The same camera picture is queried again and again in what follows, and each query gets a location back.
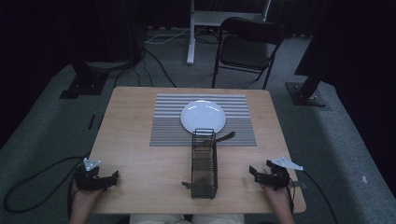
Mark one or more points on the white round plate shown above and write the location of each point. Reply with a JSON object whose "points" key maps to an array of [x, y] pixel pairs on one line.
{"points": [[203, 115]]}

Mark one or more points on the black stand with base plate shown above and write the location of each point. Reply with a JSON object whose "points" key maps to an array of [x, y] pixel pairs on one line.
{"points": [[306, 93]]}

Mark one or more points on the person's left hand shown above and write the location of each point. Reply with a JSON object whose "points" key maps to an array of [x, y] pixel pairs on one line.
{"points": [[84, 196]]}

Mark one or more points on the black floor strip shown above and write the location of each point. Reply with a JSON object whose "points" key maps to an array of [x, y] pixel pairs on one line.
{"points": [[91, 122]]}

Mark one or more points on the black folding chair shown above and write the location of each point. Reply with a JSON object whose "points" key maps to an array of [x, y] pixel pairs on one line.
{"points": [[246, 49]]}

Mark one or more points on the white desk frame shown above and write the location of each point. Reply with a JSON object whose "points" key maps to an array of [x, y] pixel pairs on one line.
{"points": [[191, 46]]}

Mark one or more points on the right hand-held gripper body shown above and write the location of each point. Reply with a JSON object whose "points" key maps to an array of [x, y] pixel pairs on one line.
{"points": [[278, 179]]}

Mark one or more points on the black stand base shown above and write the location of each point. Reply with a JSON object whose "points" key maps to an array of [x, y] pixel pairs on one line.
{"points": [[84, 84]]}

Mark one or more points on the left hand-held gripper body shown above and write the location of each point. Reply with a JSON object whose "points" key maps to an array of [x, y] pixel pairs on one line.
{"points": [[88, 181]]}

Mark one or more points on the grey striped placemat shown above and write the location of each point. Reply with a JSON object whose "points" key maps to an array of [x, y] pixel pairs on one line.
{"points": [[169, 130]]}

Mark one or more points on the person's right hand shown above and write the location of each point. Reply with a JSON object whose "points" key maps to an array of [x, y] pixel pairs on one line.
{"points": [[278, 194]]}

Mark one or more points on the person's legs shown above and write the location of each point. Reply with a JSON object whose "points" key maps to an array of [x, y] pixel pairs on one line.
{"points": [[186, 218]]}

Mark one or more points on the grey tape piece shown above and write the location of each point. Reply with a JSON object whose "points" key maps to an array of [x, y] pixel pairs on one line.
{"points": [[299, 184]]}

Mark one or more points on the metal knife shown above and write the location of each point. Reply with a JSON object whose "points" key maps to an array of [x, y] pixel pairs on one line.
{"points": [[222, 137]]}

